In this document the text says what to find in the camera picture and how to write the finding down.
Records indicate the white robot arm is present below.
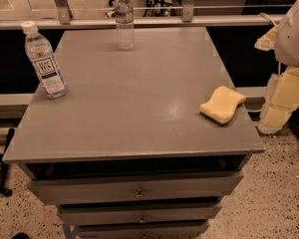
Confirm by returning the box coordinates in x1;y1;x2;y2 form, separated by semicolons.
254;0;299;134

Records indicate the yellow sponge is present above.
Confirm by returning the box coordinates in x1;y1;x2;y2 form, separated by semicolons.
199;86;246;124

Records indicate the middle grey drawer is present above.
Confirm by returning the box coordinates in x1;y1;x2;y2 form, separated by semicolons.
59;202;221;226

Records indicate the grey drawer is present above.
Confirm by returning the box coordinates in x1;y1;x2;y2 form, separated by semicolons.
28;171;243;205
59;202;221;226
77;221;208;239

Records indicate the grey drawer cabinet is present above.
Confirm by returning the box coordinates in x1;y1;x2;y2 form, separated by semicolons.
2;27;266;239

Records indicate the bottom grey drawer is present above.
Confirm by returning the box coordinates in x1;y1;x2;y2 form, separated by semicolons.
77;221;208;239

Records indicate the clear water bottle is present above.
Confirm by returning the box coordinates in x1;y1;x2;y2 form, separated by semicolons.
115;0;135;51

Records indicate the metal railing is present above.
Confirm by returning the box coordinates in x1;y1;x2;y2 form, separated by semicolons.
0;0;295;30

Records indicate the tea bottle white label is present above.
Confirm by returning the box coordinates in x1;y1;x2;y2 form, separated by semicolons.
21;21;68;99

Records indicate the top grey drawer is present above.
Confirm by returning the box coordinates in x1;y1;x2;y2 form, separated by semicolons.
28;171;243;205

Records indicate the black stand leg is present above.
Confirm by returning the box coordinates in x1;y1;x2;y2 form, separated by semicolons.
0;128;15;197

